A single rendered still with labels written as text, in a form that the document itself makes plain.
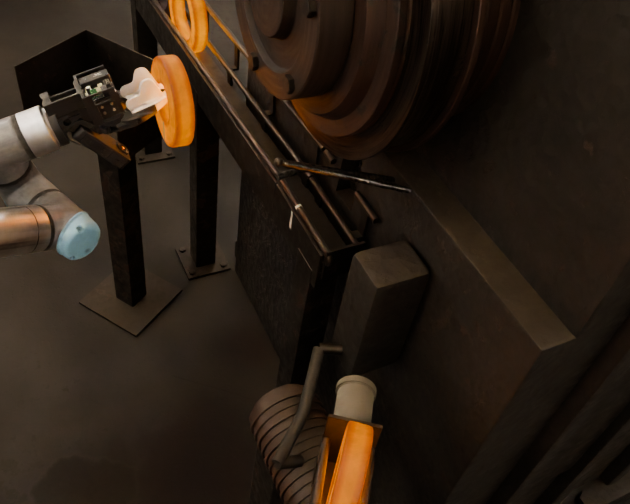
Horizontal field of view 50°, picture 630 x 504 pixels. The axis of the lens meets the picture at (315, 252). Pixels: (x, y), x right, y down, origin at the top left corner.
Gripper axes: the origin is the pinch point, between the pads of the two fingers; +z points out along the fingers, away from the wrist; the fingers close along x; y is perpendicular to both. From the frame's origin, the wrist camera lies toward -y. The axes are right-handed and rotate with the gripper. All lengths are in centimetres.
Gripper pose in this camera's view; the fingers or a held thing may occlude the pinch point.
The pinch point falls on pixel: (171, 92)
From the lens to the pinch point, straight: 119.7
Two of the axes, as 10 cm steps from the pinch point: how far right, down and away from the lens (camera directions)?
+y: -1.2, -6.2, -7.8
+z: 9.0, -4.0, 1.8
